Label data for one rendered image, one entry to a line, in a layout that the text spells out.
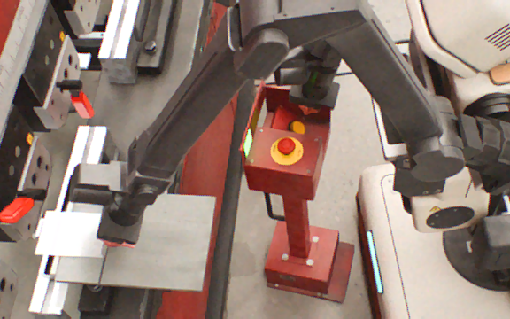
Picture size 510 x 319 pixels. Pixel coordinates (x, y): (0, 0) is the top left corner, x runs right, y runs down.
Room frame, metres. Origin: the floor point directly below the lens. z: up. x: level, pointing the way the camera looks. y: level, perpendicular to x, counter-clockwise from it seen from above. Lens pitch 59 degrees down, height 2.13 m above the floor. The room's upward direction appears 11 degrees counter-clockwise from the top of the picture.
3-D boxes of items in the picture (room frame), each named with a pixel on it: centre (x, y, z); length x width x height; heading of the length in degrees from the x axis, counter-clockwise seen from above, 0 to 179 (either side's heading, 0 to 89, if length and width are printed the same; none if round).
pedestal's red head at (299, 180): (0.86, -0.08, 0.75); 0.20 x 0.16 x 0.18; 155
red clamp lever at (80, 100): (0.74, 0.27, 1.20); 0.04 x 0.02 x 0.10; 74
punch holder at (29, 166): (0.58, 0.38, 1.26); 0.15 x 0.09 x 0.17; 164
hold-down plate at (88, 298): (0.63, 0.31, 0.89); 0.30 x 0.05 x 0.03; 164
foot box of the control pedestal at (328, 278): (0.85, -0.11, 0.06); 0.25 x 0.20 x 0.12; 65
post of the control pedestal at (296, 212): (0.86, -0.08, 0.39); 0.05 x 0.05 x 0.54; 65
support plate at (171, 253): (0.57, 0.23, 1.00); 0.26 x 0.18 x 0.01; 74
